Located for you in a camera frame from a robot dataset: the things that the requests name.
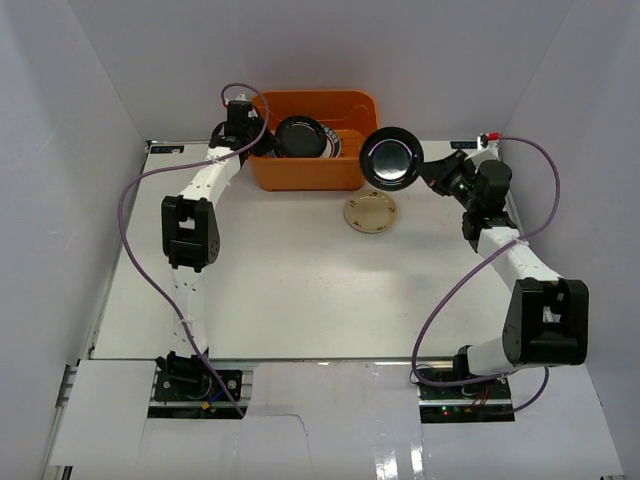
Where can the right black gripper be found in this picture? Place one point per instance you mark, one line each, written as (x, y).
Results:
(437, 171)

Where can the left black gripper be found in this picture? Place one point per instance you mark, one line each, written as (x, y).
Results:
(263, 141)

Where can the black plate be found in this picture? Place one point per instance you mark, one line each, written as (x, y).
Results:
(300, 136)
(389, 158)

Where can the green rimmed white plate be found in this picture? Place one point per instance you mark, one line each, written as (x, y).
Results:
(333, 143)

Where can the beige small plate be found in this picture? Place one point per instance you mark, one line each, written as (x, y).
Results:
(370, 211)

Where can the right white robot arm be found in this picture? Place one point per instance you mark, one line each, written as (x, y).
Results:
(546, 324)

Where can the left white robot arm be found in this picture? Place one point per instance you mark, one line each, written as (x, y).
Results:
(190, 235)

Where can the orange plastic bin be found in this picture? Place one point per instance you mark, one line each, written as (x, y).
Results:
(351, 115)

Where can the right blue table label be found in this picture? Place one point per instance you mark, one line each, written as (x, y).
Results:
(463, 145)

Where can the blue table label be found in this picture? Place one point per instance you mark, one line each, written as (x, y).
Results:
(463, 145)
(163, 149)

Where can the left blue table label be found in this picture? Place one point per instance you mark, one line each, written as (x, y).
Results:
(163, 149)

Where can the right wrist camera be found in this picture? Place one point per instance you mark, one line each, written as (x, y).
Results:
(487, 147)

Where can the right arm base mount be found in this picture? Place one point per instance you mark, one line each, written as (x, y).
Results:
(478, 403)

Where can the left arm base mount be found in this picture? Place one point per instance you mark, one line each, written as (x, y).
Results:
(200, 385)

